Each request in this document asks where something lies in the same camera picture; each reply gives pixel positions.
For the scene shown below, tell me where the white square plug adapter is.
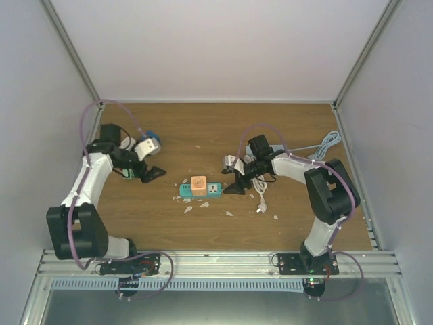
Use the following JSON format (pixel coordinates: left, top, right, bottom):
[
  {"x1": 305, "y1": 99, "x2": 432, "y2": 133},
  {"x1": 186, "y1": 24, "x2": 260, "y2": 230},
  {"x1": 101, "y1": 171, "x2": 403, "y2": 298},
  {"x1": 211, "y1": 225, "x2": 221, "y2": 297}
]
[{"x1": 120, "y1": 137, "x2": 136, "y2": 151}]

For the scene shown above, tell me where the light blue power strip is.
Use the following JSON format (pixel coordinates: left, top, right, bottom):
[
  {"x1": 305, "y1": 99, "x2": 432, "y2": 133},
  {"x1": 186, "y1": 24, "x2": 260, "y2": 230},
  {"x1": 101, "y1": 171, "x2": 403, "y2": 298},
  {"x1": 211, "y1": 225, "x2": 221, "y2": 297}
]
[{"x1": 245, "y1": 144, "x2": 284, "y2": 158}]

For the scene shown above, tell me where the teal power strip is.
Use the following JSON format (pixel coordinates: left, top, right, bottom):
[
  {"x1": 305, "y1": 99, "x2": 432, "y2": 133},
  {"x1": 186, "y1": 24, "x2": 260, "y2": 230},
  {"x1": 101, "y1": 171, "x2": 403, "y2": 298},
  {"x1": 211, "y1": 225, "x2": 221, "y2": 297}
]
[{"x1": 179, "y1": 182, "x2": 223, "y2": 199}]

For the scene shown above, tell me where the pink cube adapter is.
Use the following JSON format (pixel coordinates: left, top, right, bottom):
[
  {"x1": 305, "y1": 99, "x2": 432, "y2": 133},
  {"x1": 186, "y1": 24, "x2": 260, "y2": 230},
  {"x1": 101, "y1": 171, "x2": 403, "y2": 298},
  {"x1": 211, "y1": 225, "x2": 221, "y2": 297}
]
[{"x1": 190, "y1": 175, "x2": 208, "y2": 197}]

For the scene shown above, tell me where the dark blue cube adapter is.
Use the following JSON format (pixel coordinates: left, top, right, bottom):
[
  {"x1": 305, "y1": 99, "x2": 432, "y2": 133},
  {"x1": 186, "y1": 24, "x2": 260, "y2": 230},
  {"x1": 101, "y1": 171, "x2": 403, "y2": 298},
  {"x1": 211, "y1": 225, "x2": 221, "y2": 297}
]
[{"x1": 145, "y1": 130, "x2": 162, "y2": 147}]

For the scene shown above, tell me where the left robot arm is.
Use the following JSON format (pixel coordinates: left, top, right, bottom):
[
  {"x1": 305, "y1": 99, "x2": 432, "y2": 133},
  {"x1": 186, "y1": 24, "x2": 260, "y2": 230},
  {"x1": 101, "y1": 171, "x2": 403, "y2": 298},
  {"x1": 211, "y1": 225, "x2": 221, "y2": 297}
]
[{"x1": 46, "y1": 123, "x2": 166, "y2": 274}]

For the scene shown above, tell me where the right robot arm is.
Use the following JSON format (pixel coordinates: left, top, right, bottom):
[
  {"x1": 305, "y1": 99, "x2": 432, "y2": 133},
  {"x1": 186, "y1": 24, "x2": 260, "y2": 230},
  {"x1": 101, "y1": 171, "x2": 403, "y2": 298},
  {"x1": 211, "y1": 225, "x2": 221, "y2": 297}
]
[{"x1": 222, "y1": 135, "x2": 360, "y2": 274}]

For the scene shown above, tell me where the white coiled cable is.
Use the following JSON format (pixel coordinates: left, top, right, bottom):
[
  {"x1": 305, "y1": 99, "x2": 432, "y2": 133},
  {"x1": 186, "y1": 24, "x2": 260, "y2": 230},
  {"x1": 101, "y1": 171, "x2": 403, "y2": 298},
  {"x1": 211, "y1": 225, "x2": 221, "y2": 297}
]
[{"x1": 250, "y1": 175, "x2": 270, "y2": 215}]

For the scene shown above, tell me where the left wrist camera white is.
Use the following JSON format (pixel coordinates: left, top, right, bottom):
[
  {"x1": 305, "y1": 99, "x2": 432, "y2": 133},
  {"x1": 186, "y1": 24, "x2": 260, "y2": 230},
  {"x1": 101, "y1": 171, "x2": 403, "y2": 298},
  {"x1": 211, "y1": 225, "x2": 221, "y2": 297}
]
[{"x1": 134, "y1": 137, "x2": 162, "y2": 161}]

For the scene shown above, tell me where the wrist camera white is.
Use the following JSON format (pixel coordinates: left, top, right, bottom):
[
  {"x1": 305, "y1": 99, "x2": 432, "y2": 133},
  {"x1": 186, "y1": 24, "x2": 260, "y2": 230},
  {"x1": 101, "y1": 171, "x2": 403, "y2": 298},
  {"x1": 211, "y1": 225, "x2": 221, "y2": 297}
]
[
  {"x1": 134, "y1": 137, "x2": 162, "y2": 161},
  {"x1": 221, "y1": 155, "x2": 245, "y2": 175}
]

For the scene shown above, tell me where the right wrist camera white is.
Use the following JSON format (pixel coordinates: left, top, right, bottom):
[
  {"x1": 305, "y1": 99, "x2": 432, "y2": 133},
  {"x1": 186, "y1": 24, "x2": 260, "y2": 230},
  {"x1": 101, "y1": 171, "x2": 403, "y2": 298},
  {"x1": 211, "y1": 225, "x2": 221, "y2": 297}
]
[{"x1": 221, "y1": 155, "x2": 245, "y2": 175}]

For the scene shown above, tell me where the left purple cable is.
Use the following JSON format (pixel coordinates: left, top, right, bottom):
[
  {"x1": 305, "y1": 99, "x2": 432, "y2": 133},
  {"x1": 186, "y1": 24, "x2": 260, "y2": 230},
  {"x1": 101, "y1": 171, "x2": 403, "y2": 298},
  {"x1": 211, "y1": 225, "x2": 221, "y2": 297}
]
[{"x1": 67, "y1": 98, "x2": 146, "y2": 272}]

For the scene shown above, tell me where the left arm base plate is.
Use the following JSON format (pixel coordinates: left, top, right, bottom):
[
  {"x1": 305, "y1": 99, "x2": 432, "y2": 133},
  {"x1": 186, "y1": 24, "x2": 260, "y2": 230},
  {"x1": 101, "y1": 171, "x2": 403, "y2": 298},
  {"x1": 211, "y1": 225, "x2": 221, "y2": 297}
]
[{"x1": 95, "y1": 253, "x2": 160, "y2": 277}]

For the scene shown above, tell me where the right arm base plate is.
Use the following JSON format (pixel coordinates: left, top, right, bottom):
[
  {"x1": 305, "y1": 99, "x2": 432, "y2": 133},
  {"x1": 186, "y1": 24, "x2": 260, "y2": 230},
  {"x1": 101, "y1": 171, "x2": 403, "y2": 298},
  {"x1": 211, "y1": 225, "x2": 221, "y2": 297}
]
[{"x1": 271, "y1": 253, "x2": 340, "y2": 276}]

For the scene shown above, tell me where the slotted cable duct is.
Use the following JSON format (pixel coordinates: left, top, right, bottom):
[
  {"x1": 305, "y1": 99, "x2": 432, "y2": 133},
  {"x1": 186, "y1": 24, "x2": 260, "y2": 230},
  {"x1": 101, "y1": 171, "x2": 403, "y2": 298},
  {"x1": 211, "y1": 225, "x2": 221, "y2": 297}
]
[{"x1": 51, "y1": 277, "x2": 304, "y2": 293}]

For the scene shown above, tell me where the aluminium front rail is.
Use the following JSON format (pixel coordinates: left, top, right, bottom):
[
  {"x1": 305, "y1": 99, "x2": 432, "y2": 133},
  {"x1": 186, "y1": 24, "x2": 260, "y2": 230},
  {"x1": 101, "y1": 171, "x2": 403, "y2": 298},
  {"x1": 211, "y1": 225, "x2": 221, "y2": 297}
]
[{"x1": 36, "y1": 250, "x2": 402, "y2": 278}]

